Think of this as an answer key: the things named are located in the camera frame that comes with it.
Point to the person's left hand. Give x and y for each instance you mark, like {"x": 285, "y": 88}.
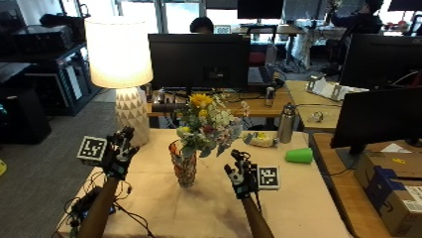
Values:
{"x": 118, "y": 159}

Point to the person's right hand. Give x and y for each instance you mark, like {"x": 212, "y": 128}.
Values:
{"x": 242, "y": 180}

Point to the white marker cube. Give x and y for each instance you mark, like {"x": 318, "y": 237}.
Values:
{"x": 269, "y": 177}
{"x": 92, "y": 149}

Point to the patterned glass vase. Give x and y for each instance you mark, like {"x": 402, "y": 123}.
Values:
{"x": 184, "y": 167}

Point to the mixed flower bouquet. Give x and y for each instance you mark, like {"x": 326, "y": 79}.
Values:
{"x": 209, "y": 124}

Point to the green plastic cup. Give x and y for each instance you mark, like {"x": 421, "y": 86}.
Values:
{"x": 300, "y": 155}

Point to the steel water bottle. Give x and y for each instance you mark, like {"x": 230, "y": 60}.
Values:
{"x": 288, "y": 123}

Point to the small silver can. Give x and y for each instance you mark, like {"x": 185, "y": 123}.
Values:
{"x": 269, "y": 96}

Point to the white table lamp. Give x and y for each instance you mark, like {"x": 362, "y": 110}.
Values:
{"x": 118, "y": 66}

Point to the black equipment rack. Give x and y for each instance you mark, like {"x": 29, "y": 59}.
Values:
{"x": 52, "y": 72}

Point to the black computer monitor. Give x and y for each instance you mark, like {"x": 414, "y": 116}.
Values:
{"x": 198, "y": 61}
{"x": 260, "y": 9}
{"x": 378, "y": 119}
{"x": 379, "y": 61}

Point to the white desk organizer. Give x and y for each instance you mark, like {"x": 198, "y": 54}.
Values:
{"x": 330, "y": 87}

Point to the cardboard box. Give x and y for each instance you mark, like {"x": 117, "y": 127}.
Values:
{"x": 391, "y": 188}

